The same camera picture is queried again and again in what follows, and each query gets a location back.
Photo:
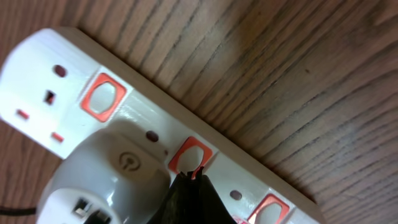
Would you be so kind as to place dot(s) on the white charger plug adapter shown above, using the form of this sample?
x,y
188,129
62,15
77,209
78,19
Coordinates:
x,y
106,179

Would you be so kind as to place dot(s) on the white power extension strip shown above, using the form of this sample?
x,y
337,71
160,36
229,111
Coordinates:
x,y
58,87

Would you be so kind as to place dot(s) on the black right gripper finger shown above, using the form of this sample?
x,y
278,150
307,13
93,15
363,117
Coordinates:
x,y
192,199

